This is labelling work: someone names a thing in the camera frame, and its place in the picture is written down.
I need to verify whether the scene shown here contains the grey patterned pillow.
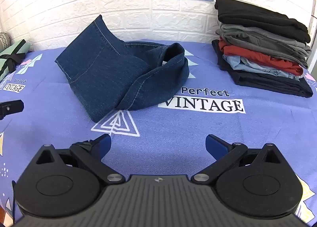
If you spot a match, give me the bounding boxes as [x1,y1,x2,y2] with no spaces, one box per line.
[0,32,11,51]

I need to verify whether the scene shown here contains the dark navy folded pants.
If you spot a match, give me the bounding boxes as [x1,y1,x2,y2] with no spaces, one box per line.
[212,39,314,98]

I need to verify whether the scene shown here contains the light blue folded denim garment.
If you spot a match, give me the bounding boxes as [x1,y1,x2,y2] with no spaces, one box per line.
[223,54,304,80]

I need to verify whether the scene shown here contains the grey folded garment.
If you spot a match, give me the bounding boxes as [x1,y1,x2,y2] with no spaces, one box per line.
[215,24,312,69]

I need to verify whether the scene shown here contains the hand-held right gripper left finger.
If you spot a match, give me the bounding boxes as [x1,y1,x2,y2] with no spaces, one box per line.
[36,133,125,184]

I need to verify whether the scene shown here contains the red folded garment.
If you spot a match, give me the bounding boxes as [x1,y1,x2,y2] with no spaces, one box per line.
[218,39,304,76]

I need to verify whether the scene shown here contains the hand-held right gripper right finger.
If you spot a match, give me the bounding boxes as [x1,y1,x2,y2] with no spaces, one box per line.
[193,134,283,183]

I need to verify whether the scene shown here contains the green cushion with black straps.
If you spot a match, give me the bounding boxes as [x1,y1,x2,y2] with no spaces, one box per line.
[0,39,34,83]

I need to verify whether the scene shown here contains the blue printed bed sheet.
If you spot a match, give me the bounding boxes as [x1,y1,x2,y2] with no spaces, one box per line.
[0,41,317,227]

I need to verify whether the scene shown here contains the black folded garment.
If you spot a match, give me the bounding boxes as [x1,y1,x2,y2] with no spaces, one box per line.
[214,0,311,43]

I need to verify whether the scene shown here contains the dark blue denim pants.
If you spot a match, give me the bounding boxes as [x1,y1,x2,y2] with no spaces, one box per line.
[55,14,190,123]

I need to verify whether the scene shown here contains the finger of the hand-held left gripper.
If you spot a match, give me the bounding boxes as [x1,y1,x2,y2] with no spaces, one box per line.
[0,100,25,119]

